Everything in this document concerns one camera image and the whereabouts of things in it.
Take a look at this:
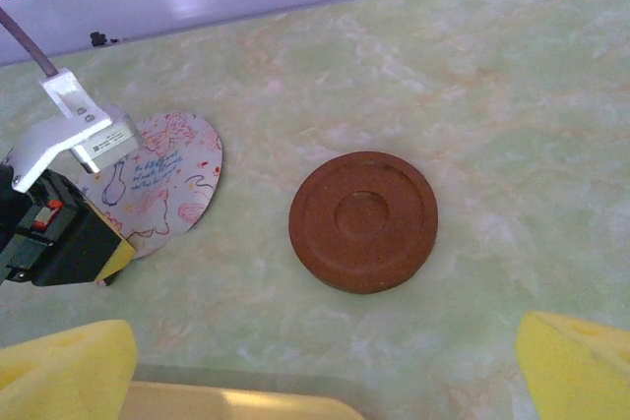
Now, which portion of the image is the floral patterned plate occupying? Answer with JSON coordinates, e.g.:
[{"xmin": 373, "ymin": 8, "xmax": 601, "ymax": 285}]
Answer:
[{"xmin": 73, "ymin": 112, "xmax": 225, "ymax": 260}]

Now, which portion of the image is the brown round coaster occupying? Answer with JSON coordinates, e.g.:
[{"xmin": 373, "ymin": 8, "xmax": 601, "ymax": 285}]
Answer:
[{"xmin": 288, "ymin": 150, "xmax": 439, "ymax": 296}]

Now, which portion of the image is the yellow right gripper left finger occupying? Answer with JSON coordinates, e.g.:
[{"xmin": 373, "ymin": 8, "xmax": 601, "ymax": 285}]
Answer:
[{"xmin": 0, "ymin": 319, "xmax": 139, "ymax": 420}]

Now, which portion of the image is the grey left arm cable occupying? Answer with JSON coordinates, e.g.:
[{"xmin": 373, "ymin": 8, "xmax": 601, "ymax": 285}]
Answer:
[{"xmin": 0, "ymin": 6, "xmax": 63, "ymax": 80}]

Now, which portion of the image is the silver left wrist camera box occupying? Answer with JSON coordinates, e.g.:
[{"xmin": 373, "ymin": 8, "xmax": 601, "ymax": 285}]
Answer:
[{"xmin": 10, "ymin": 68, "xmax": 144, "ymax": 194}]

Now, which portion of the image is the yellow tray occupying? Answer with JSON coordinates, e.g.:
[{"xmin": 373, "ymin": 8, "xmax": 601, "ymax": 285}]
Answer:
[{"xmin": 120, "ymin": 380, "xmax": 365, "ymax": 420}]

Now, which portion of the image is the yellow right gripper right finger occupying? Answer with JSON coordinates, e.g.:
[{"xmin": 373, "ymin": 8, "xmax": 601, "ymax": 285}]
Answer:
[{"xmin": 515, "ymin": 310, "xmax": 630, "ymax": 420}]

